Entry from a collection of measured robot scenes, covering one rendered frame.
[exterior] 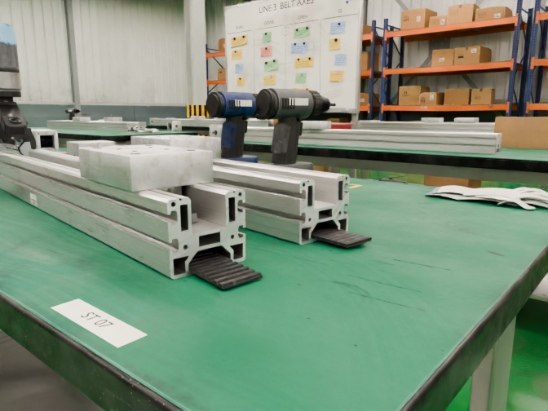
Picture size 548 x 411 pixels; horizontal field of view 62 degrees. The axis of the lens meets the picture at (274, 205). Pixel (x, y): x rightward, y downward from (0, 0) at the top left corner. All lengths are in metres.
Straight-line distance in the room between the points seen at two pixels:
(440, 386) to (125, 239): 0.39
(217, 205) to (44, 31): 13.07
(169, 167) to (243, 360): 0.28
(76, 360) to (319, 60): 3.74
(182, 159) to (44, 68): 12.85
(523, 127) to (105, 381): 2.36
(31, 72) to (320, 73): 10.11
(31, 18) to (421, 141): 12.06
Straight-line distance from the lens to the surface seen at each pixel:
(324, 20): 4.04
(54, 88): 13.43
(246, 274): 0.48
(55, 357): 0.44
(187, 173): 0.56
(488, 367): 0.98
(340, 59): 3.90
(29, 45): 13.31
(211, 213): 0.54
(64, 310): 0.45
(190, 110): 9.38
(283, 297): 0.44
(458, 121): 4.07
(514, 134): 2.56
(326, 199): 0.66
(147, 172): 0.54
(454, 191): 0.99
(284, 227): 0.62
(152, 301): 0.45
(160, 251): 0.50
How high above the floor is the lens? 0.95
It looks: 12 degrees down
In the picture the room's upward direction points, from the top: straight up
